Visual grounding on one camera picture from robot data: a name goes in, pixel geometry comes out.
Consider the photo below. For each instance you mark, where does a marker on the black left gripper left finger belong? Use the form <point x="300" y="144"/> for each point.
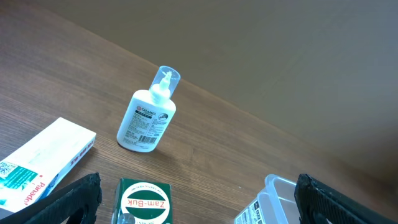
<point x="76" y="203"/>

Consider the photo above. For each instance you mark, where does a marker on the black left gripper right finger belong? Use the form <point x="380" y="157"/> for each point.
<point x="318" y="203"/>

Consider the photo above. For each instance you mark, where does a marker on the white green Panadol box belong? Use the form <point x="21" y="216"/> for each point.
<point x="32" y="172"/>

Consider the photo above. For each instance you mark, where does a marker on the clear plastic container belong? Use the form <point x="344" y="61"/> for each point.
<point x="275" y="203"/>

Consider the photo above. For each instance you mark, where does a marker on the green Zam-Buk tin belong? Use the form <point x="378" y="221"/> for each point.
<point x="142" y="202"/>

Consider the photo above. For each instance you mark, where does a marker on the white Calamol lotion bottle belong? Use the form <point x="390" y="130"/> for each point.
<point x="149" y="113"/>

